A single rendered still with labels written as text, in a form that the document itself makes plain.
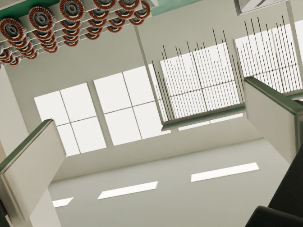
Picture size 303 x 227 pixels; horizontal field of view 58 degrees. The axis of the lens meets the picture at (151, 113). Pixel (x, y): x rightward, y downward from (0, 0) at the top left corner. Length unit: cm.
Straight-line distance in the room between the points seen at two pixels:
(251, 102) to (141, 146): 670
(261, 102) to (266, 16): 641
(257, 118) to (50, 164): 13
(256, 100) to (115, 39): 653
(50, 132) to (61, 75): 703
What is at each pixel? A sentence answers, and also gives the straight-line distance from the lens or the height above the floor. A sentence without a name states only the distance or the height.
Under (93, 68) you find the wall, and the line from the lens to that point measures 686.
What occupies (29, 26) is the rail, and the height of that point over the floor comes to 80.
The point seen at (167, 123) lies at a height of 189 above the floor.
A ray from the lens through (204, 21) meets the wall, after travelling 642.
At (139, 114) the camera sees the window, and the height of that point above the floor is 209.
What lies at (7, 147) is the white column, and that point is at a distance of 372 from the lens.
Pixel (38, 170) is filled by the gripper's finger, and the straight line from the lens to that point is 17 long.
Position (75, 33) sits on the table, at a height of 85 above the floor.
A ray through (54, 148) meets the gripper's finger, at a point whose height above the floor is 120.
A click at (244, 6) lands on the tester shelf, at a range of 44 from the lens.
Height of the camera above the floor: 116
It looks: 8 degrees up
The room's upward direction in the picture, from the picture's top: 164 degrees clockwise
